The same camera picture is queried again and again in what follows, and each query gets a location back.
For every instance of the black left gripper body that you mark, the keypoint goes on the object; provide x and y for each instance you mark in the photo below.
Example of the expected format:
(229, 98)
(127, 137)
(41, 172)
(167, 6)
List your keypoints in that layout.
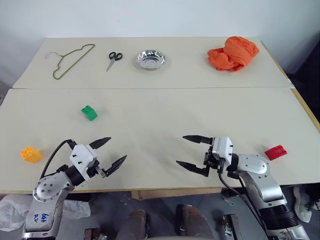
(94, 170)

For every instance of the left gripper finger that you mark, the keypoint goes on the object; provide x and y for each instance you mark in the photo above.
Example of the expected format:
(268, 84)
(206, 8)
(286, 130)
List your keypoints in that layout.
(100, 142)
(117, 163)

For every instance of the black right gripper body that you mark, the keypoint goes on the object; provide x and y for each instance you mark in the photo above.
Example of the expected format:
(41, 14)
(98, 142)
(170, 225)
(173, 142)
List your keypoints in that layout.
(211, 162)

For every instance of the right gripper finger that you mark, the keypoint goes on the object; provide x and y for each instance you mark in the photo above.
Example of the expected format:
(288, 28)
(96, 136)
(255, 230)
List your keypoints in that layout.
(191, 166)
(197, 138)

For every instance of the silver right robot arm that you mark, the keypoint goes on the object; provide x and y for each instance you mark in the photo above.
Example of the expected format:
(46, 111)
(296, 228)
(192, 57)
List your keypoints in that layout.
(265, 180)

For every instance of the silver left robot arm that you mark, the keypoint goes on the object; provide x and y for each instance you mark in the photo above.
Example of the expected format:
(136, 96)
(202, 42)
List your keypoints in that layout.
(47, 197)

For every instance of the green toy block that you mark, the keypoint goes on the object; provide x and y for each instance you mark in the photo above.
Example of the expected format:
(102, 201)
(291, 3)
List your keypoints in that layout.
(89, 113)

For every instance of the white plastic bag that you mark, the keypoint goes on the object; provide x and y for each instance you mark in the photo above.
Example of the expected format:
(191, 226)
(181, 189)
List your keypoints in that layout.
(77, 208)

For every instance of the dark brown rounded shape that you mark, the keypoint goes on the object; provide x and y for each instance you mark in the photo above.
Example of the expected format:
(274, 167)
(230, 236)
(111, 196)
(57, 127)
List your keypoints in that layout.
(132, 225)
(192, 222)

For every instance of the red toy block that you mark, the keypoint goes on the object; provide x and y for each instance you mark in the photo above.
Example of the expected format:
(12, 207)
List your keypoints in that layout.
(275, 152)

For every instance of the yellow toy block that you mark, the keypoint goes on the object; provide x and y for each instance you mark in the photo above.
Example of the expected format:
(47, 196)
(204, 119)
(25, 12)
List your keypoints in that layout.
(31, 155)

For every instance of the shiny metal bowl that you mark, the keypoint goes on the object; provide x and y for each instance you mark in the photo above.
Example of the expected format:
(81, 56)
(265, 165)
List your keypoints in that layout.
(150, 60)

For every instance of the crumpled orange cloth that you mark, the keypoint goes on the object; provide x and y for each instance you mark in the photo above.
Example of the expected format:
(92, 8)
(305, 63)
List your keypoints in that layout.
(233, 53)

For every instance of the white sneaker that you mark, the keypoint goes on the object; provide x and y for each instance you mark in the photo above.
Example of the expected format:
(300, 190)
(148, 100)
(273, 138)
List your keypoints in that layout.
(302, 205)

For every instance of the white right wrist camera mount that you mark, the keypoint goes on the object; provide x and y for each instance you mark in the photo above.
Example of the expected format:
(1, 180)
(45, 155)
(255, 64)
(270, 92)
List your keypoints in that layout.
(223, 147)

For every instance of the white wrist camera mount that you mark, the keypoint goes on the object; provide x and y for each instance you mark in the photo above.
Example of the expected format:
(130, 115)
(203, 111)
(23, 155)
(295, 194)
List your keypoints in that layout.
(81, 156)
(223, 147)

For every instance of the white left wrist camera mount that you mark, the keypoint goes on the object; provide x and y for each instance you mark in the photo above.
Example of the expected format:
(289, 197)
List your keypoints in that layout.
(81, 156)

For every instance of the dark metal bracket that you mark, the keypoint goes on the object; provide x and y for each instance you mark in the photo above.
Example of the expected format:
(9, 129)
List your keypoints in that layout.
(231, 225)
(93, 233)

